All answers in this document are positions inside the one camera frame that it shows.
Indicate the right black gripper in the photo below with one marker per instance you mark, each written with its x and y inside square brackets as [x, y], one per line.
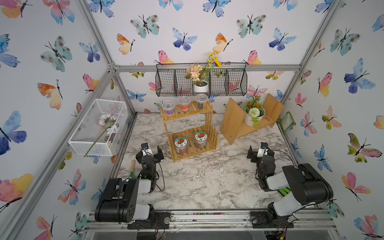
[254, 156]

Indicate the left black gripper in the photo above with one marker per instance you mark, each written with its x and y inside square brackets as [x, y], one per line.
[156, 157]

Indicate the tomato lid jar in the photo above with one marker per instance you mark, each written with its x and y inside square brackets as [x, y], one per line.
[201, 138]
[181, 145]

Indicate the purple seed plastic jar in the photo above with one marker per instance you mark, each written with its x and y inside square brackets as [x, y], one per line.
[169, 108]

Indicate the red seed plastic jar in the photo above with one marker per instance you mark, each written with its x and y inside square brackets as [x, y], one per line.
[184, 103]

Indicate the dark seed plastic jar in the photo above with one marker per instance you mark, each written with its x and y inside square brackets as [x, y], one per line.
[201, 99]

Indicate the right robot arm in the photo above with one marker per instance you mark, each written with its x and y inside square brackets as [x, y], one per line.
[306, 187]

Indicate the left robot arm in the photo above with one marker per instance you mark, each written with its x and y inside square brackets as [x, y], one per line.
[118, 203]

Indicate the bamboo two-tier shelf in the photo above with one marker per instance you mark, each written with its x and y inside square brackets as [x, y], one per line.
[189, 134]

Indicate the green black work glove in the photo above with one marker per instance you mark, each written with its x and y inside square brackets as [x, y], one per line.
[285, 191]

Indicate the green framed small sign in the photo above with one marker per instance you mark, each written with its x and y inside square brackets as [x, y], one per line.
[287, 123]

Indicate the wooden angled plant stand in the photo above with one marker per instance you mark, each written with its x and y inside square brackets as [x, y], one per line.
[237, 123]

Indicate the potted red white flowers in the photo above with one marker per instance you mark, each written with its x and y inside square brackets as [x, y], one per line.
[254, 111]

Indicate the pink artificial flower stem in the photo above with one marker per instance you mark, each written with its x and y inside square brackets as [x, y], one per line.
[109, 123]

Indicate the white pot peach flowers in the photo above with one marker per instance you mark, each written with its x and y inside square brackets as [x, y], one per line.
[198, 74]

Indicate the yellow artificial flower sprig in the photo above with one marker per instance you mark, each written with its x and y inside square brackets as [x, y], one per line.
[213, 60]

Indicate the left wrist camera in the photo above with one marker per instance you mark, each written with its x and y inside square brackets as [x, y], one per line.
[145, 147]

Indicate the white mesh wall basket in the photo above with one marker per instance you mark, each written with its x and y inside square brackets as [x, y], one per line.
[88, 129]

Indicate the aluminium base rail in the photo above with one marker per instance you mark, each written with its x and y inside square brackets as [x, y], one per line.
[220, 220]

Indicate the black wire wall basket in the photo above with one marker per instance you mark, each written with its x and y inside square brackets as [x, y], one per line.
[176, 80]

